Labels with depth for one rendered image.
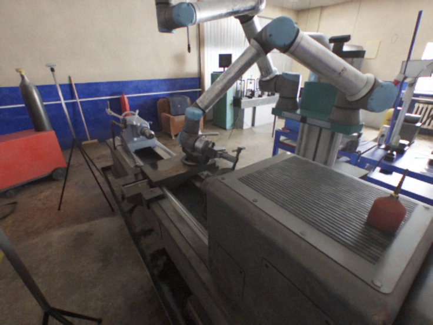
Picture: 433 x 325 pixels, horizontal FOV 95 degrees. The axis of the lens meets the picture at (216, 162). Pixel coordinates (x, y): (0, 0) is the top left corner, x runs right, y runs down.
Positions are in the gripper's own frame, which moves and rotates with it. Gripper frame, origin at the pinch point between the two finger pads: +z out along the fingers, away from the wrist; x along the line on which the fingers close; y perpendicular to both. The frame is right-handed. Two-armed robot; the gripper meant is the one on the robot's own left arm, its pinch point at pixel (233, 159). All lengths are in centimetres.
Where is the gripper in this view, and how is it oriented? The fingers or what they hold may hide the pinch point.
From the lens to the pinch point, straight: 103.7
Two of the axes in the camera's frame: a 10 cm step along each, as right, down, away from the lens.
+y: 3.0, -9.2, -2.6
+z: 8.5, 3.8, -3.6
